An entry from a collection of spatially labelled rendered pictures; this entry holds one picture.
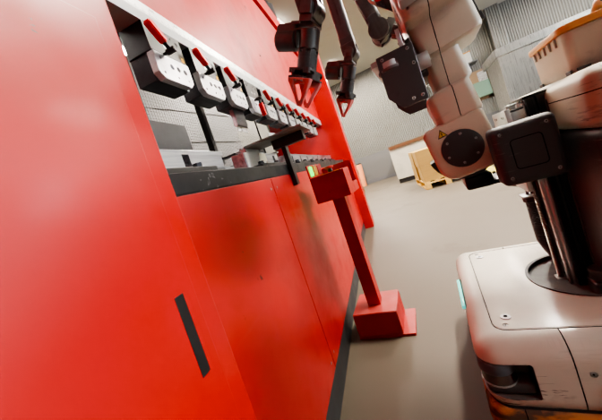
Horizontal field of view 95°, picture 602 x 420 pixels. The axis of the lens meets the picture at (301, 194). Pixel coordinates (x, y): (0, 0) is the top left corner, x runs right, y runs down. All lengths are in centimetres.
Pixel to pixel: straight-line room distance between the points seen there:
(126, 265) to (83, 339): 7
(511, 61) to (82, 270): 701
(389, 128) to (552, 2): 459
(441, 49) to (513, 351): 78
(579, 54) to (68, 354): 102
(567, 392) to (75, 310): 90
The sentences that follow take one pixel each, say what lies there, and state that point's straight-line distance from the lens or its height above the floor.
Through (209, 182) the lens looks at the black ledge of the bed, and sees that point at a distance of 66.
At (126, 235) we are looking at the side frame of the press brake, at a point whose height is 78.
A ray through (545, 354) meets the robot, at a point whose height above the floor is 25.
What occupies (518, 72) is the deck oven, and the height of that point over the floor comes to 141.
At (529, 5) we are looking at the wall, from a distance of 994.
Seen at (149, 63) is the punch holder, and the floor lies 123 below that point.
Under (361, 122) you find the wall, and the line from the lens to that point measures 943.
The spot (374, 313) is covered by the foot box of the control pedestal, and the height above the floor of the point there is 12.
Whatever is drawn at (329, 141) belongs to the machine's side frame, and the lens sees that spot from 336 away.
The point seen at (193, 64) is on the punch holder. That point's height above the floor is 128.
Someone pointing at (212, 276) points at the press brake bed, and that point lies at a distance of 59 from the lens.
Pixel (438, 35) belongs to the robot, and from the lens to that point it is 96.
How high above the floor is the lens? 78
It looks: 2 degrees down
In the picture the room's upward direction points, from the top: 19 degrees counter-clockwise
